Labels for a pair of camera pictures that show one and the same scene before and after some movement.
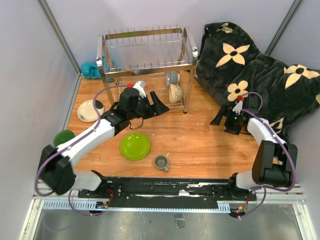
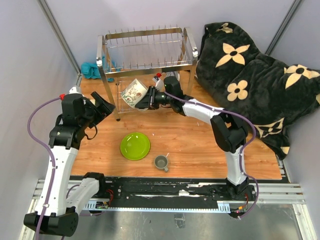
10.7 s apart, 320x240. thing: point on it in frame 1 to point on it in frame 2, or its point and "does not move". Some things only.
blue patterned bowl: (172, 77) does not move
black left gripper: (157, 108) to (104, 108)
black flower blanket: (230, 63) does not move
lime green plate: (135, 146) does not move
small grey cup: (161, 161) does not move
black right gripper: (227, 112) to (152, 102)
